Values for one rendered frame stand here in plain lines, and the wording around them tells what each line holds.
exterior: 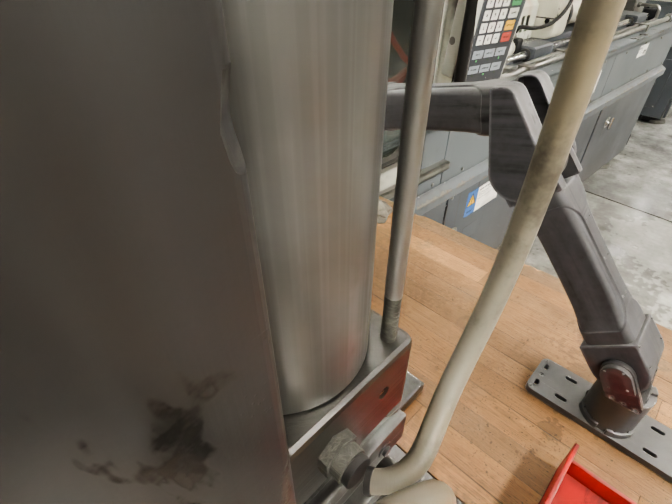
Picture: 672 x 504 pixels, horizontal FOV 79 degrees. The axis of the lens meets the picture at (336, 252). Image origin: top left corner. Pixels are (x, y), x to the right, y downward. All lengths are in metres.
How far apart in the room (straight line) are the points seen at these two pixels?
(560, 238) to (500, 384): 0.25
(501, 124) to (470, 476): 0.42
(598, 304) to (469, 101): 0.28
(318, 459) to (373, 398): 0.04
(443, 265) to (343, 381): 0.69
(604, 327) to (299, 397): 0.45
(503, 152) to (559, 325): 0.39
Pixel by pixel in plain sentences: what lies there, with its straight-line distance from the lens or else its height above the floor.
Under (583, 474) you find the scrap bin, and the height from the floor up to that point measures 0.92.
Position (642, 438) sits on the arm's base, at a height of 0.91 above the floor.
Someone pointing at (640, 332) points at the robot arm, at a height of 1.06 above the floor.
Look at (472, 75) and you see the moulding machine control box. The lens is 1.26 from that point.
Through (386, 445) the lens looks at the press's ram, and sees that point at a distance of 0.28.
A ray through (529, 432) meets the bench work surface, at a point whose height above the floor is 0.90.
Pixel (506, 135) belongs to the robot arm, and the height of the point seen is 1.26.
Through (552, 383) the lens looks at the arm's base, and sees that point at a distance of 0.70.
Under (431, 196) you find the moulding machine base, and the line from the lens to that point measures 1.47.
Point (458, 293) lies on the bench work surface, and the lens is 0.79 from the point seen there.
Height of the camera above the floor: 1.42
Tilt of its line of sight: 38 degrees down
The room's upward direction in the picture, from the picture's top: straight up
